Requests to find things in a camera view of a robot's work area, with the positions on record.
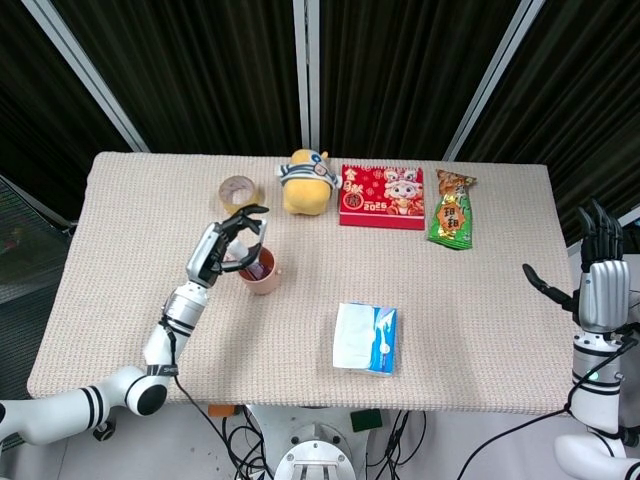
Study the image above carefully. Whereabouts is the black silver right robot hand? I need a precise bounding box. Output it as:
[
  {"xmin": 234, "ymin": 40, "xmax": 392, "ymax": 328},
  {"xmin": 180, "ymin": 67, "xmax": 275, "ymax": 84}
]
[{"xmin": 522, "ymin": 197, "xmax": 631, "ymax": 334}]

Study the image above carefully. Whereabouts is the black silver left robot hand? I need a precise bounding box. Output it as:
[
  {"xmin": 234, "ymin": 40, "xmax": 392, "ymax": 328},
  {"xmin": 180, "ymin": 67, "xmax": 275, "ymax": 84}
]
[{"xmin": 185, "ymin": 204, "xmax": 270, "ymax": 290}]

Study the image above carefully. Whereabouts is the white-capped plastic bottle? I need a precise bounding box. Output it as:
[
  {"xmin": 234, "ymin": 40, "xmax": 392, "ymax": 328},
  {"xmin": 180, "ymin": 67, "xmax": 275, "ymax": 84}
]
[{"xmin": 228, "ymin": 240, "xmax": 275, "ymax": 280}]

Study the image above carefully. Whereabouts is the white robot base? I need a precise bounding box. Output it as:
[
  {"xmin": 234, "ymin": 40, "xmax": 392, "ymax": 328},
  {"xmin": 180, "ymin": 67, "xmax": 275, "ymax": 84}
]
[{"xmin": 247, "ymin": 405, "xmax": 369, "ymax": 480}]

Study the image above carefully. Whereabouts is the pink ribbed cup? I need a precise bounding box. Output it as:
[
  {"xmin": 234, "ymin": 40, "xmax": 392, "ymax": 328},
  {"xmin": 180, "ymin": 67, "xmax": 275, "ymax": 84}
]
[{"xmin": 237, "ymin": 247, "xmax": 283, "ymax": 296}]

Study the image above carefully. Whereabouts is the yellow packing tape roll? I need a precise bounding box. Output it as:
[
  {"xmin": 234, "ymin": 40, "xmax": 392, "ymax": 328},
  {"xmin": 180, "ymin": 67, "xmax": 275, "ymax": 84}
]
[{"xmin": 218, "ymin": 175, "xmax": 261, "ymax": 217}]

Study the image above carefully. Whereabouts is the yellow plush toy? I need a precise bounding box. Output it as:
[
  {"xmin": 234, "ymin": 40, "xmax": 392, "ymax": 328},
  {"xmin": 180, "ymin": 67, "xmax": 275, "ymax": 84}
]
[{"xmin": 273, "ymin": 148, "xmax": 343, "ymax": 217}]

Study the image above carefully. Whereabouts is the beige waffle tablecloth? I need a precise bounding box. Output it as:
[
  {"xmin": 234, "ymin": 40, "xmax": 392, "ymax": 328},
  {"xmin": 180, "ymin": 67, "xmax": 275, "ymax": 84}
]
[{"xmin": 26, "ymin": 151, "xmax": 581, "ymax": 416}]

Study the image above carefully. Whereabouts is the green snack bag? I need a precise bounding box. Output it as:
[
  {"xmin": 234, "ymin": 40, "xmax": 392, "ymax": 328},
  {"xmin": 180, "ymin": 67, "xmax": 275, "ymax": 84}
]
[{"xmin": 426, "ymin": 168, "xmax": 478, "ymax": 253}]

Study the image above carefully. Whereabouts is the black pleated curtain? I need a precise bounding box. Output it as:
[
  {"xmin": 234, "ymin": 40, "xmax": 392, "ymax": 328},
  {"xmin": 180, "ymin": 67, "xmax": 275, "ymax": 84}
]
[
  {"xmin": 457, "ymin": 0, "xmax": 640, "ymax": 246},
  {"xmin": 49, "ymin": 0, "xmax": 301, "ymax": 156},
  {"xmin": 0, "ymin": 0, "xmax": 136, "ymax": 221},
  {"xmin": 318, "ymin": 0, "xmax": 524, "ymax": 162}
]

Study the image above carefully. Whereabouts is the blue white tissue pack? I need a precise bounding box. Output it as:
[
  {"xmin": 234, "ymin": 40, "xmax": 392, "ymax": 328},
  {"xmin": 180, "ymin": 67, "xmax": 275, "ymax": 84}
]
[{"xmin": 332, "ymin": 301, "xmax": 399, "ymax": 376}]

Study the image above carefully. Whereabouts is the red desk calendar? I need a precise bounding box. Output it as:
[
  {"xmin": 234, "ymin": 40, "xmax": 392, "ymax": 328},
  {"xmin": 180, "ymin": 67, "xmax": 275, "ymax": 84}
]
[{"xmin": 339, "ymin": 163, "xmax": 426, "ymax": 232}]

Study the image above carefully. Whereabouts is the dark mesh side panel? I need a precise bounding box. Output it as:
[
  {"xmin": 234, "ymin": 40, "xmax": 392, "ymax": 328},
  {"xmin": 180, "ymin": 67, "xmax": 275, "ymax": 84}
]
[{"xmin": 0, "ymin": 174, "xmax": 77, "ymax": 401}]

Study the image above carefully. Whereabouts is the green block under table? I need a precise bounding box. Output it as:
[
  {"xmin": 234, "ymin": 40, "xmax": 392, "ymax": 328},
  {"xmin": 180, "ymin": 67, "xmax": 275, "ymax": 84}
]
[{"xmin": 349, "ymin": 408, "xmax": 384, "ymax": 434}]

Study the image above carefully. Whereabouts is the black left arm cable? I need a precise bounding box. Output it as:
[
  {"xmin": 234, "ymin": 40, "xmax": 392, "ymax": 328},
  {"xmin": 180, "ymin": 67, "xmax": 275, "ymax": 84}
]
[{"xmin": 158, "ymin": 312, "xmax": 241, "ymax": 480}]

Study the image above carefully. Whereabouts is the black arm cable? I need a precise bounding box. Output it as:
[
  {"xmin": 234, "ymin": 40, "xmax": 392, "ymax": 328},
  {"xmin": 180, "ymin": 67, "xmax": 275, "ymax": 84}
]
[
  {"xmin": 158, "ymin": 312, "xmax": 241, "ymax": 480},
  {"xmin": 454, "ymin": 337, "xmax": 639, "ymax": 480}
]

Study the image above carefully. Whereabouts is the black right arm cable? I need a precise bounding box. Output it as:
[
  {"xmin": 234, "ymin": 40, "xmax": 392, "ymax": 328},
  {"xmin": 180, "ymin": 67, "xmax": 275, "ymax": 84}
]
[{"xmin": 454, "ymin": 337, "xmax": 639, "ymax": 480}]

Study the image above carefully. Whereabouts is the black cable bundle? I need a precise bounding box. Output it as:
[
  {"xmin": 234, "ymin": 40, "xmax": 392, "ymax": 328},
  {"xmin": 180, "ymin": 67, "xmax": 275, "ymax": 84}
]
[
  {"xmin": 367, "ymin": 409, "xmax": 427, "ymax": 480},
  {"xmin": 222, "ymin": 412, "xmax": 275, "ymax": 480}
]

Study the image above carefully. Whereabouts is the grey slanted frame post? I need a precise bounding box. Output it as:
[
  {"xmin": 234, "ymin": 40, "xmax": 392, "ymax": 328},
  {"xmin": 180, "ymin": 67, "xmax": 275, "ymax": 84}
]
[
  {"xmin": 22, "ymin": 0, "xmax": 151, "ymax": 154},
  {"xmin": 443, "ymin": 0, "xmax": 554, "ymax": 162}
]

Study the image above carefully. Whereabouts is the grey upright frame post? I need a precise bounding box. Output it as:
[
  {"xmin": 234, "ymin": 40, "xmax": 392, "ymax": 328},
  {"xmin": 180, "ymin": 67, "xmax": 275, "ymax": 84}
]
[{"xmin": 292, "ymin": 0, "xmax": 321, "ymax": 159}]

